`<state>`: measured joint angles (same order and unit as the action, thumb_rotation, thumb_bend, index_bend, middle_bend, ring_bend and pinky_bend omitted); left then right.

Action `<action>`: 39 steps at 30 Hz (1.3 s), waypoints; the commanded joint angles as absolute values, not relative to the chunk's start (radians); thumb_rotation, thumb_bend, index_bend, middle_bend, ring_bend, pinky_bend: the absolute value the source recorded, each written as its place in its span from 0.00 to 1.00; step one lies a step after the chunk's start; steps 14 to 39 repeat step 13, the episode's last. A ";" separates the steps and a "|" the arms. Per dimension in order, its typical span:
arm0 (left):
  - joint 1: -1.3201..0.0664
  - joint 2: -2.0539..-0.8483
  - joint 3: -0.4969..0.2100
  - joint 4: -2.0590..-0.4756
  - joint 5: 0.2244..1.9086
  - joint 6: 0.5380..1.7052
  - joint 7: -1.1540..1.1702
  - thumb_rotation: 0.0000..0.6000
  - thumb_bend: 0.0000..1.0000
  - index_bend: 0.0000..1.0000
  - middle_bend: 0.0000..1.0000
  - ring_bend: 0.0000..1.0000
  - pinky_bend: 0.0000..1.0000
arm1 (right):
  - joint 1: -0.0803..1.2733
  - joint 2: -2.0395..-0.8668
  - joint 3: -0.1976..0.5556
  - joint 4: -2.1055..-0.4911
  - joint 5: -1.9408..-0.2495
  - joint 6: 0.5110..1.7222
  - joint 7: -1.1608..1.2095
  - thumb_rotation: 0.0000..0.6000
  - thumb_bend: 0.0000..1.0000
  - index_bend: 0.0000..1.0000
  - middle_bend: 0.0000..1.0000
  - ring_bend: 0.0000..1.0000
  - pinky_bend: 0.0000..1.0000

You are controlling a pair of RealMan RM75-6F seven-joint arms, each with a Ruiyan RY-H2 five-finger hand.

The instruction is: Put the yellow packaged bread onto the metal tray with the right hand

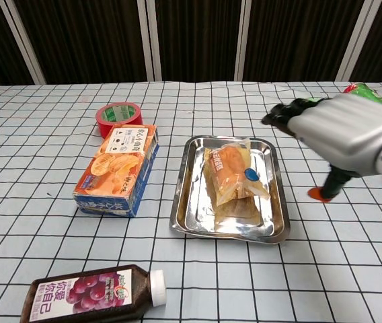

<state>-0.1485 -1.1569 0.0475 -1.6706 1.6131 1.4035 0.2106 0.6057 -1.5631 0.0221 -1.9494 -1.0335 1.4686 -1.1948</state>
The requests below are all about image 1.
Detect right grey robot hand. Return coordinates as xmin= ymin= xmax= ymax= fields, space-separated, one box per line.
xmin=261 ymin=92 xmax=382 ymax=200

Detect bread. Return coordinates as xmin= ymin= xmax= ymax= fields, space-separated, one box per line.
xmin=203 ymin=137 xmax=272 ymax=207

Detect rectangular stainless steel tray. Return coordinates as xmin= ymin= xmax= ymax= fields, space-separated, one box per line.
xmin=169 ymin=135 xmax=291 ymax=248

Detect green chips can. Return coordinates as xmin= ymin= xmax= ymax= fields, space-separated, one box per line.
xmin=343 ymin=82 xmax=382 ymax=112

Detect orange round sticker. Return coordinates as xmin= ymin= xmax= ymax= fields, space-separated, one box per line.
xmin=307 ymin=187 xmax=332 ymax=203

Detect orange and blue cookie box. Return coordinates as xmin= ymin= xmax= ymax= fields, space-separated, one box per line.
xmin=73 ymin=123 xmax=160 ymax=219

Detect red tape roll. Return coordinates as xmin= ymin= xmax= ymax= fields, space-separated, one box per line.
xmin=95 ymin=102 xmax=143 ymax=139

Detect blue checkered tablecloth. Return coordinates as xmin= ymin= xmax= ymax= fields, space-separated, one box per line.
xmin=0 ymin=80 xmax=382 ymax=323

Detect grape juice bottle white cap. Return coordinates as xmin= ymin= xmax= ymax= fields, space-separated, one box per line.
xmin=20 ymin=264 xmax=167 ymax=323

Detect white partition frame post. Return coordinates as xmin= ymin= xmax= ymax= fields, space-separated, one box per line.
xmin=334 ymin=0 xmax=374 ymax=82
xmin=136 ymin=0 xmax=163 ymax=82
xmin=0 ymin=0 xmax=46 ymax=85
xmin=235 ymin=0 xmax=256 ymax=81

